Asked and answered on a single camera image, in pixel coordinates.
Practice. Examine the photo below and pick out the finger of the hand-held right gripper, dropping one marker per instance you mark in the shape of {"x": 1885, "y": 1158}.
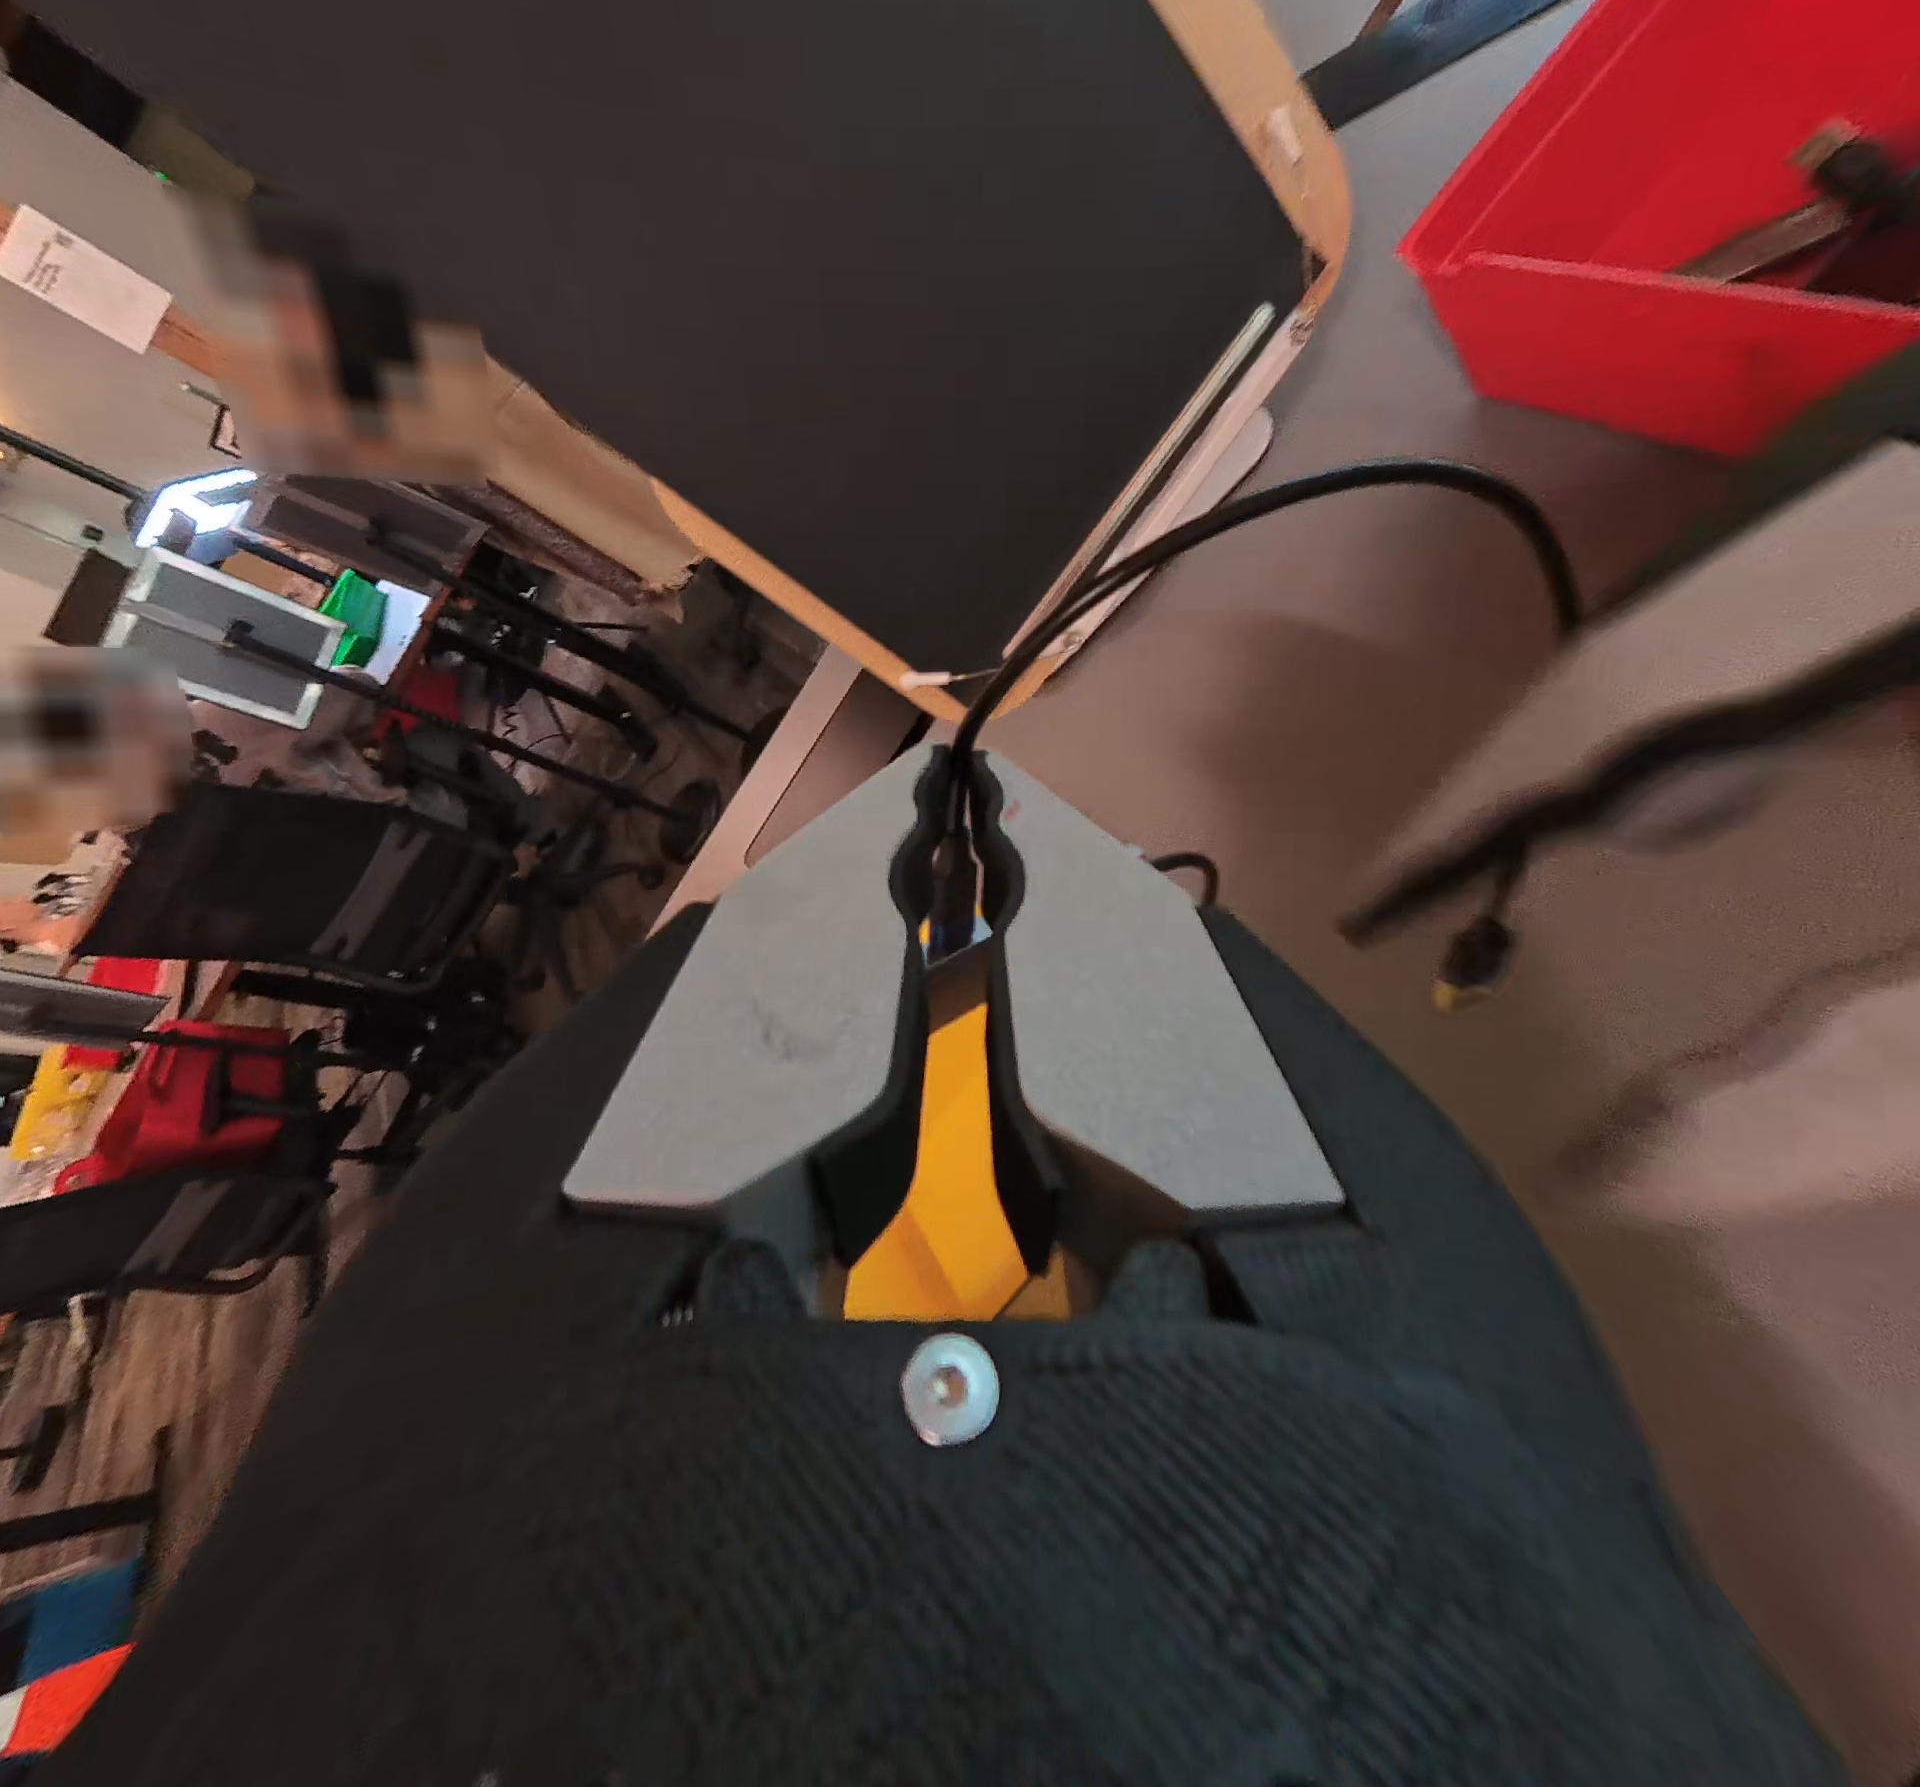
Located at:
{"x": 1727, "y": 616}
{"x": 1727, "y": 887}

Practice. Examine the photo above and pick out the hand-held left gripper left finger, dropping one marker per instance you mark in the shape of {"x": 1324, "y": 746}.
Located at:
{"x": 735, "y": 1051}

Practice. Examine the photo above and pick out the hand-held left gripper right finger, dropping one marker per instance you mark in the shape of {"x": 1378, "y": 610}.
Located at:
{"x": 1172, "y": 1051}

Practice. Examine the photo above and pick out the yellow plastic bin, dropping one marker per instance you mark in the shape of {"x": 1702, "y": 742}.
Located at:
{"x": 953, "y": 1142}

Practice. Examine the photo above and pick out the red plastic bin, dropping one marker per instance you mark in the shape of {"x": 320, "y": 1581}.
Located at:
{"x": 1622, "y": 212}

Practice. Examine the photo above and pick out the black office chair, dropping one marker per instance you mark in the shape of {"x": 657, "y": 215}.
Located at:
{"x": 301, "y": 871}

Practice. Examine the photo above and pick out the red storage crate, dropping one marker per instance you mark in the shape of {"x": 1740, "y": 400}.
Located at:
{"x": 180, "y": 1097}

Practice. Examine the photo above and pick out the green plastic bin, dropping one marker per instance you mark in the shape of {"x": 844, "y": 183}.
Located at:
{"x": 358, "y": 616}

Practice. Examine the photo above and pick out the glass panel on stand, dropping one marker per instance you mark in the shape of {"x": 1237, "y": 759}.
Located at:
{"x": 226, "y": 631}
{"x": 362, "y": 519}

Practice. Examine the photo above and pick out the wooden backing board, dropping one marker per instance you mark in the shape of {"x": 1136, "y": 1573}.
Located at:
{"x": 1290, "y": 91}

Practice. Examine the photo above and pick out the black display panel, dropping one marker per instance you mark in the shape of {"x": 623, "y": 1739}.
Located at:
{"x": 676, "y": 166}

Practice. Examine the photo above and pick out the white paper notice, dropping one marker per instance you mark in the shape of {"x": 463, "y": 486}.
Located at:
{"x": 76, "y": 271}

